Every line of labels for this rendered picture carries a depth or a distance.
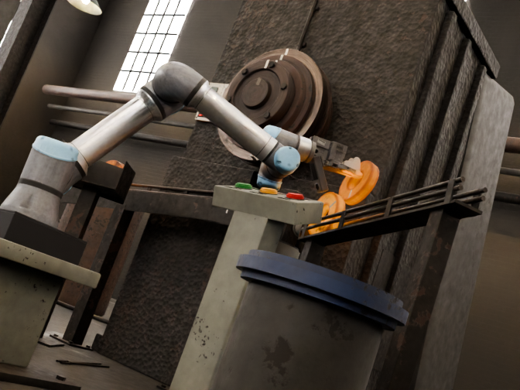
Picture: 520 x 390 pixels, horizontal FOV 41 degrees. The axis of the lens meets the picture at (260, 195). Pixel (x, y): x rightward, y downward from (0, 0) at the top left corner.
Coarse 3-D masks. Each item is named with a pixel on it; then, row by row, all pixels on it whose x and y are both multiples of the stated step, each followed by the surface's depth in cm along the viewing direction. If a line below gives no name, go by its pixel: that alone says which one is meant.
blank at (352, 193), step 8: (360, 168) 224; (368, 168) 219; (376, 168) 219; (368, 176) 216; (376, 176) 217; (344, 184) 226; (352, 184) 225; (360, 184) 217; (368, 184) 215; (344, 192) 223; (352, 192) 218; (360, 192) 215; (368, 192) 216; (344, 200) 220; (352, 200) 218; (360, 200) 217
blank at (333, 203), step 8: (328, 192) 220; (320, 200) 222; (328, 200) 217; (336, 200) 213; (328, 208) 220; (336, 208) 211; (344, 208) 213; (312, 224) 220; (336, 224) 211; (312, 232) 218
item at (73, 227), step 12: (96, 168) 277; (108, 168) 277; (120, 168) 277; (84, 180) 255; (96, 180) 276; (108, 180) 276; (120, 180) 257; (84, 192) 262; (96, 192) 262; (108, 192) 267; (120, 192) 263; (84, 204) 261; (96, 204) 267; (72, 216) 260; (84, 216) 260; (72, 228) 259; (84, 228) 262; (60, 288) 258
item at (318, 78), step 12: (252, 60) 276; (300, 60) 263; (312, 60) 260; (312, 72) 258; (324, 84) 258; (324, 96) 255; (312, 108) 252; (324, 108) 255; (312, 120) 250; (300, 132) 251; (312, 132) 254; (228, 144) 268; (240, 156) 262
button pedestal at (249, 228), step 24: (216, 192) 162; (240, 192) 157; (240, 216) 157; (264, 216) 153; (288, 216) 149; (312, 216) 153; (240, 240) 154; (264, 240) 153; (216, 264) 156; (216, 288) 153; (240, 288) 150; (216, 312) 151; (192, 336) 152; (216, 336) 149; (192, 360) 150; (216, 360) 147; (192, 384) 148
